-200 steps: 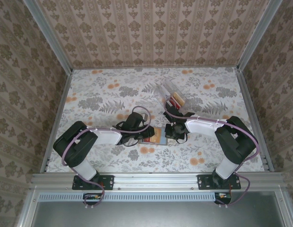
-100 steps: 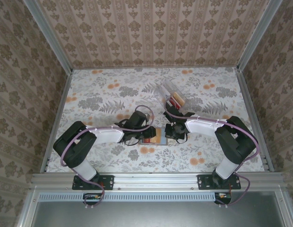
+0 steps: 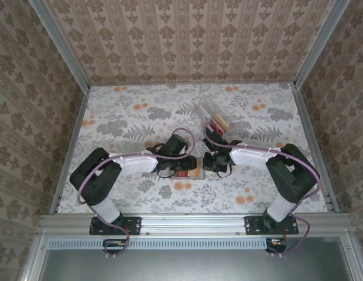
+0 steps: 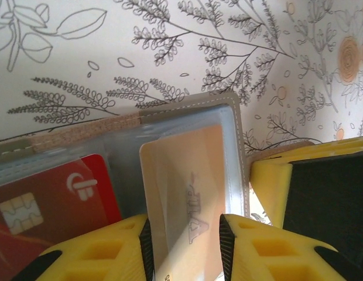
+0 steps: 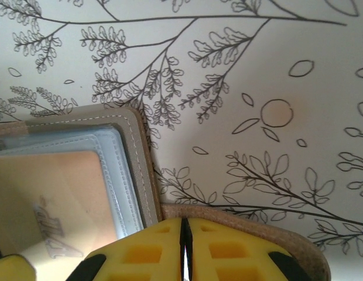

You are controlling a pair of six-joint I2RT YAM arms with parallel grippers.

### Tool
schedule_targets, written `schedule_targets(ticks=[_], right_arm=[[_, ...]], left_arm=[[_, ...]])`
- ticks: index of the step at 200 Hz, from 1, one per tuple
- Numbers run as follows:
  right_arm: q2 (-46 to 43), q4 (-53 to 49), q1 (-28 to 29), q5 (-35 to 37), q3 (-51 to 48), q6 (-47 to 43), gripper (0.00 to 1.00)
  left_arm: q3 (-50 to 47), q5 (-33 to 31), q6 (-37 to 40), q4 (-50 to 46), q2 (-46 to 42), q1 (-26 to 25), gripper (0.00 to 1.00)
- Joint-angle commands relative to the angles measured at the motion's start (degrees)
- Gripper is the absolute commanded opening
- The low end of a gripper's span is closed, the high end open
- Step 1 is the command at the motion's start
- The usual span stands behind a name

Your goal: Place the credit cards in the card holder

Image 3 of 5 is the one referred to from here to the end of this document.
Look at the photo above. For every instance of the aluminium side rail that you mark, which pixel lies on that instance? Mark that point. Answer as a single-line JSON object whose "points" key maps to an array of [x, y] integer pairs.
{"points": [[79, 117], [304, 117]]}

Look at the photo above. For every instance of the floral table cover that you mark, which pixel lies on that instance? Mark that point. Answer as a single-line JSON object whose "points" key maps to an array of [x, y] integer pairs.
{"points": [[140, 117]]}

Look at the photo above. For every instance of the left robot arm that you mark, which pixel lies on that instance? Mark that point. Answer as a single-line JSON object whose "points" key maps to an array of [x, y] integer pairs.
{"points": [[134, 161]]}

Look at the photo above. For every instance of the grey metal panel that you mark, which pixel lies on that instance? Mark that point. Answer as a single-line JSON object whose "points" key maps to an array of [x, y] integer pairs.
{"points": [[184, 266]]}

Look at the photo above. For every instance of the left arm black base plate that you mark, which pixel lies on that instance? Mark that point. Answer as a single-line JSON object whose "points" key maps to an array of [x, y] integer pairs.
{"points": [[134, 225]]}

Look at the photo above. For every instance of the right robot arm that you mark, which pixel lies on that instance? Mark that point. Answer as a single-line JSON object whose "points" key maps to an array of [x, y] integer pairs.
{"points": [[249, 153]]}

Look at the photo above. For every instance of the aluminium frame post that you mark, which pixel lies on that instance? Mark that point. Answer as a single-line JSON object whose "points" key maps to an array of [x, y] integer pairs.
{"points": [[58, 44], [322, 44]]}

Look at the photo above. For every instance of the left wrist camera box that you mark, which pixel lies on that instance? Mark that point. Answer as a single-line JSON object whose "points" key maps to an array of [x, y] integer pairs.
{"points": [[177, 143]]}

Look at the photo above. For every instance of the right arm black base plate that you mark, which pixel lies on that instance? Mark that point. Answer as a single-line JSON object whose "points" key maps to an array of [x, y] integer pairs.
{"points": [[251, 225]]}

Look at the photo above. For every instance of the black connector box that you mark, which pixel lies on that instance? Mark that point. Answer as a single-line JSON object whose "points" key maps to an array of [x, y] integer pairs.
{"points": [[114, 244], [275, 244]]}

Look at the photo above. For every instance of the black and white clamp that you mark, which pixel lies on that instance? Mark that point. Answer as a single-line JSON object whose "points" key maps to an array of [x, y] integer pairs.
{"points": [[216, 135]]}

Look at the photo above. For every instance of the red VIP card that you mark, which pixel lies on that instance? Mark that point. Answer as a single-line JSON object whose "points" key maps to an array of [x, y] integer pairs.
{"points": [[213, 128], [181, 174]]}

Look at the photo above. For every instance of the gold VIP card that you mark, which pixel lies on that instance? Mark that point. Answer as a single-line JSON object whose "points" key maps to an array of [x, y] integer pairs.
{"points": [[196, 173], [222, 122]]}

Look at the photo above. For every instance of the beige card holder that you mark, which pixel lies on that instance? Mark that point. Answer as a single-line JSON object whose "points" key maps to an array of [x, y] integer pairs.
{"points": [[204, 172]]}

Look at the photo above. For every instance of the aluminium cross rail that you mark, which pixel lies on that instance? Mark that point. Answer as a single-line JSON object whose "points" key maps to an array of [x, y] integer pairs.
{"points": [[193, 224]]}

